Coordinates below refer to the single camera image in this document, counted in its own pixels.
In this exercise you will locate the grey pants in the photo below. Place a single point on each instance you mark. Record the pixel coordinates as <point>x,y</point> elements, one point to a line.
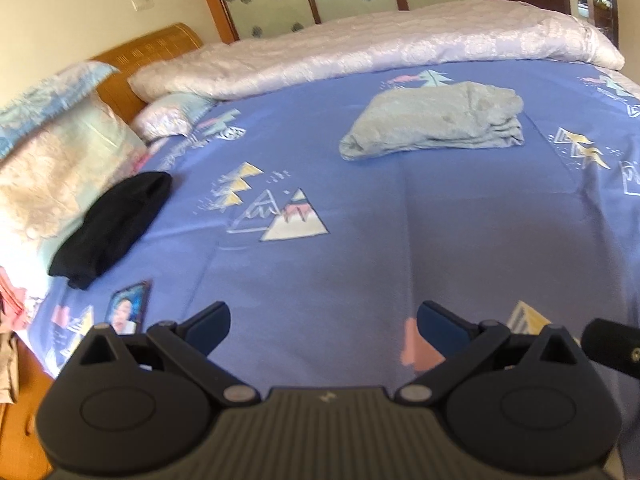
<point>430,117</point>

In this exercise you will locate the black cloth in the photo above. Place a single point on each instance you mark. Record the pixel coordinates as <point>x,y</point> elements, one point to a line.
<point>115,225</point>

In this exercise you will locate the blue printed bed sheet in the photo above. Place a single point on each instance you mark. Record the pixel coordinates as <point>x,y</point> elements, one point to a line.
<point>375,235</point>

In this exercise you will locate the large pale floral pillow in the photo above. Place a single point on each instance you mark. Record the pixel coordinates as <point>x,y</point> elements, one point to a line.
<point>55,180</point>

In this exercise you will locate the pink cloth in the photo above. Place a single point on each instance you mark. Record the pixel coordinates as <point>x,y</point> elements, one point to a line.
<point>12,300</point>

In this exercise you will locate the pale pink quilt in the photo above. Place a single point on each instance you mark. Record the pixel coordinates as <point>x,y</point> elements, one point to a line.
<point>375,45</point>

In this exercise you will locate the light blue patterned pillow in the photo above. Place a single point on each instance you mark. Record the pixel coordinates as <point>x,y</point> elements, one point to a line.
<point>45,97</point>

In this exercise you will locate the beige cloth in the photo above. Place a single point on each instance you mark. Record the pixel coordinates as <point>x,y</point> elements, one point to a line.
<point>7,365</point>

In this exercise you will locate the photo card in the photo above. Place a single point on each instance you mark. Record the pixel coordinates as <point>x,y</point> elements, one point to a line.
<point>127,307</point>

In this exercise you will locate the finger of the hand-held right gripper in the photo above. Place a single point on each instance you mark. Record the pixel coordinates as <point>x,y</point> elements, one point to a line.
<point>612,342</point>

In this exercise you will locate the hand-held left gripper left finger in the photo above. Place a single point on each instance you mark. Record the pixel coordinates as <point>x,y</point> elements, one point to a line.
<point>210,327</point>

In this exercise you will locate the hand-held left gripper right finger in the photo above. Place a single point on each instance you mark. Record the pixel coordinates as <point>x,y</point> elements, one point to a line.
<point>437,327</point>

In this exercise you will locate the small pink floral pillow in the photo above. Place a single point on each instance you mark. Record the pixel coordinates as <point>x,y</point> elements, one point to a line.
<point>170,115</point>

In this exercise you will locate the wooden headboard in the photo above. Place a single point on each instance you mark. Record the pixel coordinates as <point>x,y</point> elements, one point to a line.
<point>150,50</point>

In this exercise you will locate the white wall socket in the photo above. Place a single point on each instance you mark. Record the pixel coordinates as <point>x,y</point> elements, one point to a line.
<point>144,4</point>

